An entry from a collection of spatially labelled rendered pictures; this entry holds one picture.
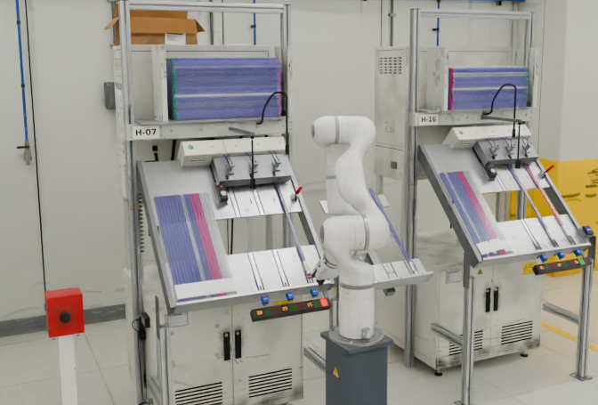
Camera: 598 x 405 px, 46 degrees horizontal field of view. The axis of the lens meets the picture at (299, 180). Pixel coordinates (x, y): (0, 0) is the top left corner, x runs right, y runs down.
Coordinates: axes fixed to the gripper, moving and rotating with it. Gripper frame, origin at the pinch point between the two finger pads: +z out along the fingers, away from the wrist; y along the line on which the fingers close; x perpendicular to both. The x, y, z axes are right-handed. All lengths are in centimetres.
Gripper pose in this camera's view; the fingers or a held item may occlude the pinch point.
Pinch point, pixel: (320, 279)
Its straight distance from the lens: 288.0
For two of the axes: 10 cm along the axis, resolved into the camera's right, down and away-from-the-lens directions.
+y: 9.1, -0.8, 4.1
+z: -2.8, 6.1, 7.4
